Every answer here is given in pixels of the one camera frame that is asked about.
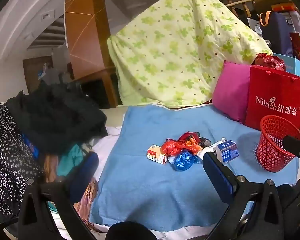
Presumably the red orange plastic bag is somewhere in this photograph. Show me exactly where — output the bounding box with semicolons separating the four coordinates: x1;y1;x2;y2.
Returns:
161;141;199;157

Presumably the pink striped cloth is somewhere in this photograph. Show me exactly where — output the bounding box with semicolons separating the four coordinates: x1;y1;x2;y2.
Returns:
44;154;99;220

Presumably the red plastic basket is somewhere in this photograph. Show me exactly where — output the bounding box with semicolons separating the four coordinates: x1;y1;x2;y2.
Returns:
256;115;300;173

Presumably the teal cardboard box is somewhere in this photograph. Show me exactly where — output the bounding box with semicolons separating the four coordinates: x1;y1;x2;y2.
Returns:
274;53;300;78

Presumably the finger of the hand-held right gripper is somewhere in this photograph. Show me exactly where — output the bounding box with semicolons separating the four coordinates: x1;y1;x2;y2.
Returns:
282;135;300;159

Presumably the knotted red plastic bag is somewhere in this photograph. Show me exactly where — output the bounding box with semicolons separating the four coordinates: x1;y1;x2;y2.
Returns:
254;53;287;72

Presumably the small orange white box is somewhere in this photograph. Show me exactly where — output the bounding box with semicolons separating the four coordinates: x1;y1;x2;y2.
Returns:
147;144;168;165

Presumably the green floral quilt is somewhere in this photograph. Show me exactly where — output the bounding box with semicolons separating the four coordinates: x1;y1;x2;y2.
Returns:
107;0;274;109

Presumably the red paper bag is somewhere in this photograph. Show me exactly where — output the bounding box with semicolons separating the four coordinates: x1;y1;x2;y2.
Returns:
244;65;300;132

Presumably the red gift box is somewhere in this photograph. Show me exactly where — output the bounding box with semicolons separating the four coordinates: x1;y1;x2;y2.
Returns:
289;32;300;65

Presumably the long white box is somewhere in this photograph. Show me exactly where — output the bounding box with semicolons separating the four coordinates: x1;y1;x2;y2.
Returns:
197;137;228;159

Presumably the blue plastic bag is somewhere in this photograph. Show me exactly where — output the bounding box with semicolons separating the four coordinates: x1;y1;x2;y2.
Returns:
170;151;200;172

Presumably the navy bag with orange handles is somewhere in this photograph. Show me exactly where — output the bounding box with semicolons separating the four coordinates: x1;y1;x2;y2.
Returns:
259;11;294;57

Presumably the pink pillow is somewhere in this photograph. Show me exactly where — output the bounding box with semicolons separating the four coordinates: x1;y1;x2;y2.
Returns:
212;60;252;124

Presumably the orange wooden column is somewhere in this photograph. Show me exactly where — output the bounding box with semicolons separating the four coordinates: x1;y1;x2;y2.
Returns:
64;0;123;109

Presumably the teal cloth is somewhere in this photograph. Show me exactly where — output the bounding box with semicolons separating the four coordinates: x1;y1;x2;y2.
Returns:
56;144;85;178

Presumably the white blue carton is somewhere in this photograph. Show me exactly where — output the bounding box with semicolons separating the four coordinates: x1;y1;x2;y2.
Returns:
216;140;240;164

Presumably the black white floral cloth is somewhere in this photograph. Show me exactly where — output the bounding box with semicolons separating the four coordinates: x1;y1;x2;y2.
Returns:
0;104;45;218

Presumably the white bed sheet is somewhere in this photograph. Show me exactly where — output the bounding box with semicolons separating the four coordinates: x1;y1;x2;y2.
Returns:
50;126;215;240

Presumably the round woven tray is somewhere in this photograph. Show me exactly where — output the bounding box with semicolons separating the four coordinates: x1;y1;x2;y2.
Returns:
254;0;300;13

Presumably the black clothes pile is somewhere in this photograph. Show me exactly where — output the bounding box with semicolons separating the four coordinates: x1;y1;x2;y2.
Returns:
5;80;108;155

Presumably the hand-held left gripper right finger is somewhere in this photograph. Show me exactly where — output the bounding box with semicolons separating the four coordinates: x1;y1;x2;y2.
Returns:
202;152;285;240

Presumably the blue blanket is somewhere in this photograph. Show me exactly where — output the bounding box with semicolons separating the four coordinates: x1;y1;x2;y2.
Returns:
89;104;300;233

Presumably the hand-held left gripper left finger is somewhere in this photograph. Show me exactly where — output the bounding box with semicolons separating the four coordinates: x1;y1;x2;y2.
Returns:
17;152;100;240

